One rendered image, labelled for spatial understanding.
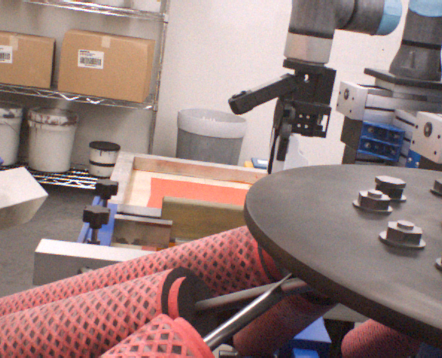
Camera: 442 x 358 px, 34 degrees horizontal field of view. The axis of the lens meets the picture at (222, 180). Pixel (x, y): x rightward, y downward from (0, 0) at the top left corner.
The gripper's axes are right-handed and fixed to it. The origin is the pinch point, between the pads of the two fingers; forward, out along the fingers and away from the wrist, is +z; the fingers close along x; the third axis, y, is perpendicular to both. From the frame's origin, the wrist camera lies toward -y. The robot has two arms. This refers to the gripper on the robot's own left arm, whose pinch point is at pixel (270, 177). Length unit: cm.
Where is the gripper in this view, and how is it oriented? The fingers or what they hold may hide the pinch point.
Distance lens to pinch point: 122.2
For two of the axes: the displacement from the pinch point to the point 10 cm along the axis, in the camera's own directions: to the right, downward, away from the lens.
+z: -1.6, 9.6, 2.4
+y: 9.8, 1.4, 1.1
